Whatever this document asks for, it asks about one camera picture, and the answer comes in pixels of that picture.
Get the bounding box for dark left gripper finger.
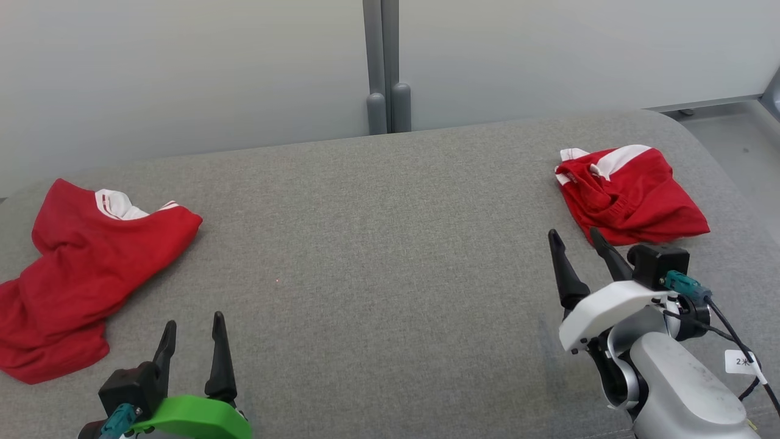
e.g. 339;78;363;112
204;311;238;407
152;319;178;398

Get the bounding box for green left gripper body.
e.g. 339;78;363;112
131;394;252;439

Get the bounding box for grey partition base rail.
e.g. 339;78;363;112
646;93;780;114

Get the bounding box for left teal plug camera cable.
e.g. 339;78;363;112
99;402;138;439

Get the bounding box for red shirt with white sleeves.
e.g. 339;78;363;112
0;178;204;385

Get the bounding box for red shorts with white stripe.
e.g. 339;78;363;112
554;145;712;247

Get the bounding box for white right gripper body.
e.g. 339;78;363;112
558;280;671;355

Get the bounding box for grey partition post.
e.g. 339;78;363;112
381;0;413;134
363;0;388;135

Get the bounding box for white cable label tag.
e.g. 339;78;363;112
725;349;761;375

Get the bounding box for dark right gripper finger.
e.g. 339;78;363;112
589;227;634;283
548;229;591;312

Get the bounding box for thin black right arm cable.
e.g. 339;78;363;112
661;308;766;403

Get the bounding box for right teal plug camera cable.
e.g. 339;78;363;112
664;270;780;418

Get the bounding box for teal plug camera cable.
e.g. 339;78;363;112
99;402;138;439
664;270;780;418

